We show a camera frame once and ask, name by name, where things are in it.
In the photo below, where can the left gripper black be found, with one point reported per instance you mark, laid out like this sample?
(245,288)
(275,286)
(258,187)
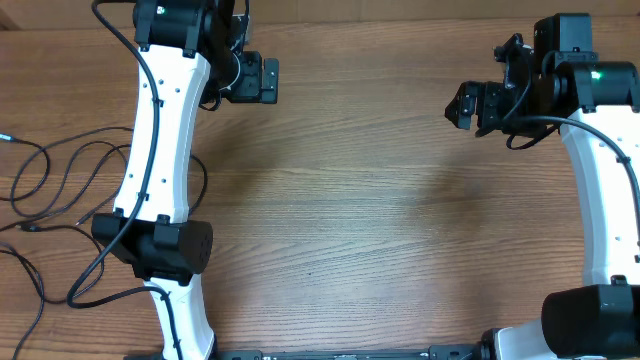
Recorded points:
(252,91)

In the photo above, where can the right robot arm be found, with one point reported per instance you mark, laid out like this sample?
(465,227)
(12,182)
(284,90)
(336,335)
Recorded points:
(599,319)

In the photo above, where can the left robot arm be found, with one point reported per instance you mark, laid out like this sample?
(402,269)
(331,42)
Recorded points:
(191,57)

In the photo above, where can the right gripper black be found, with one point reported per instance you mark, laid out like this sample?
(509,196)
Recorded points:
(487,95)

